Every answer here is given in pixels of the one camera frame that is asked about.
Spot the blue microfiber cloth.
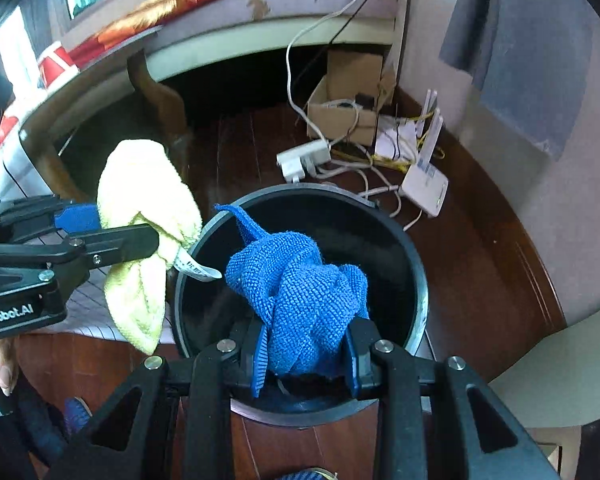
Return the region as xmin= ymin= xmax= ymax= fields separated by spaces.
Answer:
xmin=215 ymin=205 xmax=370 ymax=378

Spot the yellow microfiber cloth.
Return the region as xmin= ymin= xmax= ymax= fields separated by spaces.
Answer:
xmin=97 ymin=140 xmax=202 ymax=356

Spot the person's hand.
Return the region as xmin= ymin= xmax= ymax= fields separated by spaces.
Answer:
xmin=0 ymin=338 xmax=19 ymax=396

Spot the brown wooden table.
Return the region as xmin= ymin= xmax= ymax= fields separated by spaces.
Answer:
xmin=19 ymin=28 xmax=194 ymax=202

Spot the blue striped slipper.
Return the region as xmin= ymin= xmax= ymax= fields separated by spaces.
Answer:
xmin=64 ymin=396 xmax=93 ymax=436

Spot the white wifi router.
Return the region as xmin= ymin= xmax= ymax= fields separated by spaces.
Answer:
xmin=399 ymin=89 xmax=449 ymax=218

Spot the white power strip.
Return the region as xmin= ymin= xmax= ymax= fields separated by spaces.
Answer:
xmin=276 ymin=140 xmax=332 ymax=183

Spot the brown cardboard box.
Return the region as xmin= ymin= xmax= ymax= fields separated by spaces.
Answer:
xmin=306 ymin=51 xmax=396 ymax=148

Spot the grey hanging cloth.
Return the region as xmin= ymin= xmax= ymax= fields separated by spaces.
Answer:
xmin=440 ymin=0 xmax=593 ymax=159

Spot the white power cable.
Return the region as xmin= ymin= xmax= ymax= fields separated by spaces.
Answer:
xmin=284 ymin=0 xmax=399 ymax=146

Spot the bed with white frame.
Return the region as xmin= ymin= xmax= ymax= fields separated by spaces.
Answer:
xmin=59 ymin=0 xmax=406 ymax=82

